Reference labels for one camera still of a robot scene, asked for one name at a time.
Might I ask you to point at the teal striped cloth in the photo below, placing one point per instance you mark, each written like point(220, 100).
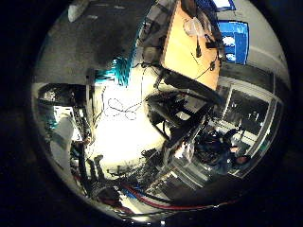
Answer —
point(119, 71)

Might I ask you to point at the light wooden desk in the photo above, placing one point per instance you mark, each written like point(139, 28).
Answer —
point(186, 47)

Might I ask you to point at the person in dark clothes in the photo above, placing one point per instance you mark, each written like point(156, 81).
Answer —
point(228, 154)

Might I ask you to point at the blue computer monitor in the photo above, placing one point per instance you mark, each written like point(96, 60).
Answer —
point(235, 41)

